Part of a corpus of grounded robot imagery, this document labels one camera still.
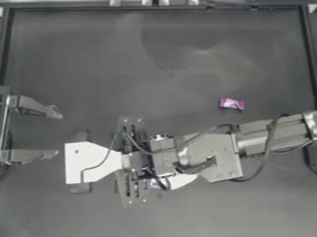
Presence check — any clear bag with pink zip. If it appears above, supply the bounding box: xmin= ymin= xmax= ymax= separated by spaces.
xmin=147 ymin=172 xmax=200 ymax=192

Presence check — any purple candy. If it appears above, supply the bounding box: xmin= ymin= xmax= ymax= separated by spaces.
xmin=218 ymin=96 xmax=247 ymax=112

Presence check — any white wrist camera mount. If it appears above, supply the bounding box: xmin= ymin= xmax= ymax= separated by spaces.
xmin=63 ymin=141 xmax=126 ymax=185

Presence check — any thin black camera cable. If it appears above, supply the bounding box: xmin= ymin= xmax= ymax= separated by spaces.
xmin=80 ymin=131 xmax=126 ymax=183

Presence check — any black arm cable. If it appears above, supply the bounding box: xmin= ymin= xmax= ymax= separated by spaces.
xmin=227 ymin=113 xmax=317 ymax=183

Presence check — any black table frame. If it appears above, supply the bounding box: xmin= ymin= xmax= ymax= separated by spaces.
xmin=0 ymin=0 xmax=317 ymax=109

